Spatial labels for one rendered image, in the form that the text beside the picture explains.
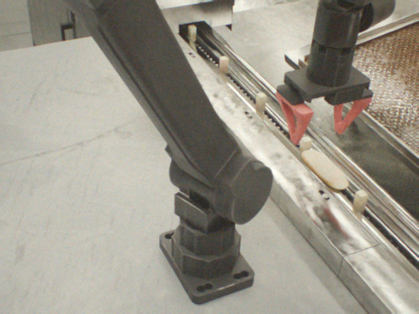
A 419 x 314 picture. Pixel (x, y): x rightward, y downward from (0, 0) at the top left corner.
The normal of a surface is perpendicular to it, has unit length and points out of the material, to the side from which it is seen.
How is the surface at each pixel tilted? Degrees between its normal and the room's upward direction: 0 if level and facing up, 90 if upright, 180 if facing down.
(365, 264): 0
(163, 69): 92
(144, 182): 0
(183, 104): 92
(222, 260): 90
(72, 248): 0
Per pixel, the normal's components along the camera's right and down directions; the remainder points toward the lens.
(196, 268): -0.24, 0.58
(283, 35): 0.04, -0.79
